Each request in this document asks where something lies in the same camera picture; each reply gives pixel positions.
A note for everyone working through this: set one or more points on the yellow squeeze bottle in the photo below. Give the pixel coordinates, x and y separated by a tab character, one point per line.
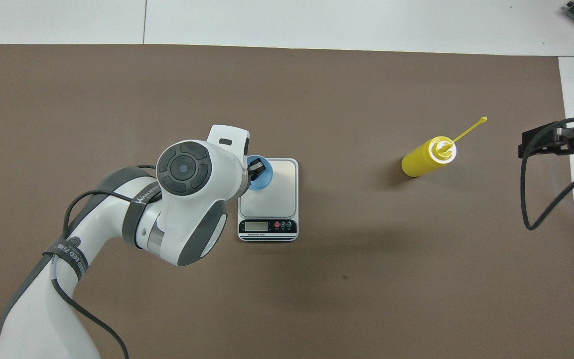
421	162

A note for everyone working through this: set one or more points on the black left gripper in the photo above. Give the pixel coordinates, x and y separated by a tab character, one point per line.
248	180

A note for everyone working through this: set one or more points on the brown table mat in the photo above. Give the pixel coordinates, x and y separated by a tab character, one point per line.
366	299

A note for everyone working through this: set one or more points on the silver digital kitchen scale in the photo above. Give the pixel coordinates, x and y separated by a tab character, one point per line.
272	204

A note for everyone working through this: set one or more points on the light blue plastic cup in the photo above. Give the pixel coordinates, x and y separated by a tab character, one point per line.
266	172

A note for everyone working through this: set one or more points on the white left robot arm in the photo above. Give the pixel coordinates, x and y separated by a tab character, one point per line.
187	199

